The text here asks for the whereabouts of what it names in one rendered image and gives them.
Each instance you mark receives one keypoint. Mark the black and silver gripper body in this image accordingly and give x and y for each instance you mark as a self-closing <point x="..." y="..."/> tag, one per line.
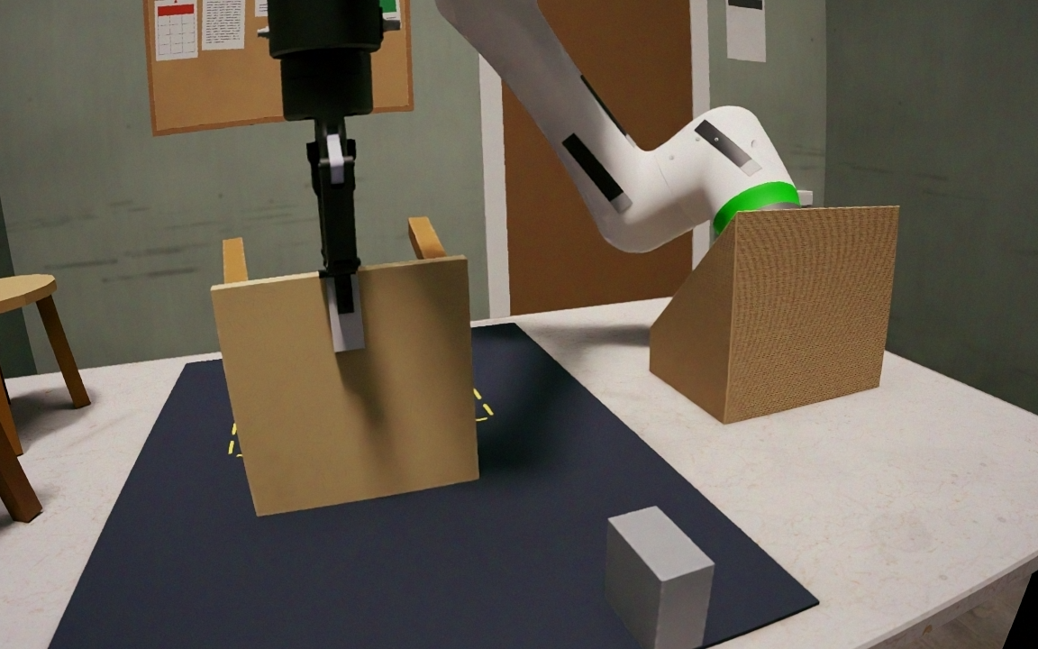
<point x="327" y="87"/>

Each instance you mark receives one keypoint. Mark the dark navy mat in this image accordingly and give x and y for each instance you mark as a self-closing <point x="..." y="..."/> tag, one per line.
<point x="513" y="560"/>

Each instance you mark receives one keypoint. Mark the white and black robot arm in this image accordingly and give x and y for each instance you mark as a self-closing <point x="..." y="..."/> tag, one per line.
<point x="720" y="163"/>

